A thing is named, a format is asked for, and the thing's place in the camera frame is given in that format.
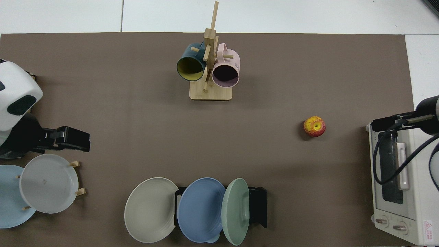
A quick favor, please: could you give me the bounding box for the red yellow apple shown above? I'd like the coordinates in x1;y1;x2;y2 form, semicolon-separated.
303;116;326;138

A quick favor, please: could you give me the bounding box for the grey plate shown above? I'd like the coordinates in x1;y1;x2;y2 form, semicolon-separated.
19;154;79;214

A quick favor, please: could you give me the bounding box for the wooden plate stand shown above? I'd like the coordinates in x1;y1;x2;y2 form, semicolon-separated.
15;161;86;210

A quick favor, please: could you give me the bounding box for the light blue plate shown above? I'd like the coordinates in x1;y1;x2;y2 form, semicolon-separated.
0;165;36;229

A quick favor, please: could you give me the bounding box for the beige plate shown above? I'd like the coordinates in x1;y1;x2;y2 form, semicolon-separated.
124;177;179;244

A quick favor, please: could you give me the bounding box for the black dish rack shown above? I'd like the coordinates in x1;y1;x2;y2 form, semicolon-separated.
174;187;268;228

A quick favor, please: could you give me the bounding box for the green plate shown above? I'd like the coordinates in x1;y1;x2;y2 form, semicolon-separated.
221;178;250;246

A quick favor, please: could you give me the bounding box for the brown table cloth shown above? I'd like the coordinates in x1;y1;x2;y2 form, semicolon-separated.
0;33;414;247

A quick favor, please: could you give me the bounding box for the pale toaster oven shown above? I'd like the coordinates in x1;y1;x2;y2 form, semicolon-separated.
366;122;439;246

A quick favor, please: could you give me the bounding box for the dark grey corner object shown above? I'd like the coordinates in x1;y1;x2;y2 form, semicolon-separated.
423;0;439;18

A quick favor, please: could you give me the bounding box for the dark teal mug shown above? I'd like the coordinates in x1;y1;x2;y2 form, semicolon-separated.
176;43;207;82

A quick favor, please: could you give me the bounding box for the wooden mug stand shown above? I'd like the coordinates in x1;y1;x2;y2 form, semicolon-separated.
189;1;233;101

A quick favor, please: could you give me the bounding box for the pink mug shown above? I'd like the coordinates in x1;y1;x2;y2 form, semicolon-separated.
211;43;240;88

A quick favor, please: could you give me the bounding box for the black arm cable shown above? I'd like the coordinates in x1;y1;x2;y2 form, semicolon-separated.
373;128;439;186

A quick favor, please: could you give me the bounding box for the wire basket with wooden floor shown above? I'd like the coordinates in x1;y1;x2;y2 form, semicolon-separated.
27;71;37;114

